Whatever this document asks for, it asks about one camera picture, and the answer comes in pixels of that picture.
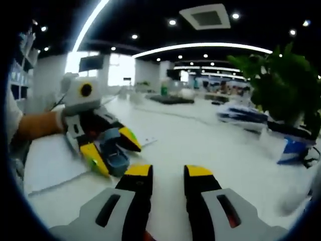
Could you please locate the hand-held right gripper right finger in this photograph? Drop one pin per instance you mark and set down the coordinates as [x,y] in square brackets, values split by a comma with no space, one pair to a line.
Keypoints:
[203,195]

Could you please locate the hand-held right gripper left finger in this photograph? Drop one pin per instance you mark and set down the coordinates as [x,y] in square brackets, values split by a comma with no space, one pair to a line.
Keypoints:
[135,195]

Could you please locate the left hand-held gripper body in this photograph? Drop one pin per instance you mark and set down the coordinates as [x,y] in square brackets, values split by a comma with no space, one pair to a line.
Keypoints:
[75,100]

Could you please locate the blue glasses case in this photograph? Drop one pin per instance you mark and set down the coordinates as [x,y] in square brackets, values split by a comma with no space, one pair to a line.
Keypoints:
[115,155]

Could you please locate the white paper sheet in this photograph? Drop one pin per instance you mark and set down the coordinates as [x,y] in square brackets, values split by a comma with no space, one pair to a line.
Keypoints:
[50,163]

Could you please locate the black hanging screen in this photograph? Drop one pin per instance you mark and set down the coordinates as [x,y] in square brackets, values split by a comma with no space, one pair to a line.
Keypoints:
[91,63]

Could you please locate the dark grey tray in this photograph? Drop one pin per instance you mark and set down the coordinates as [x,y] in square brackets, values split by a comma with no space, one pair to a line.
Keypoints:
[171,99]

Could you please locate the green bottle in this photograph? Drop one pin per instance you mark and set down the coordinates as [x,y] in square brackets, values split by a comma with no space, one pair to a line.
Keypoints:
[164,90]

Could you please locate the operator in white shirt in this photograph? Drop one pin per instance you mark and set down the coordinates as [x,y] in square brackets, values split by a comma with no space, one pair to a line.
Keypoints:
[13,118]

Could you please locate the white round pillar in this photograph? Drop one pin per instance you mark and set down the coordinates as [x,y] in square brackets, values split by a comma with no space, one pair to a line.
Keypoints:
[148,72]

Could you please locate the straight ceiling light strip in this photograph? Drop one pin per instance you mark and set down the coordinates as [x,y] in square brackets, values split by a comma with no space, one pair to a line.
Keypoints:
[87,27]

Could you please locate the pile of blue white documents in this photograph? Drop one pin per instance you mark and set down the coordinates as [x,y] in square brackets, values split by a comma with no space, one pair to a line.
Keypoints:
[243,116]

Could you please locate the white and blue box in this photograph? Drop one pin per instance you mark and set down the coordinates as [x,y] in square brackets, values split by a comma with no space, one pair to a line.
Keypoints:
[293,150]

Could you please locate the curved ceiling light strip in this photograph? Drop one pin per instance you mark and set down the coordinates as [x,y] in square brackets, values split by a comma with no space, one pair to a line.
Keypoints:
[200,45]

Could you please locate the ceiling spot lights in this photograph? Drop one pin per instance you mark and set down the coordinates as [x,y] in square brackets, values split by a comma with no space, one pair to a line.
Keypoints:
[172,22]

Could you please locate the green potted plant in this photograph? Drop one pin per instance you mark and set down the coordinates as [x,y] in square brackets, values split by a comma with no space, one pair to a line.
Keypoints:
[283,80]

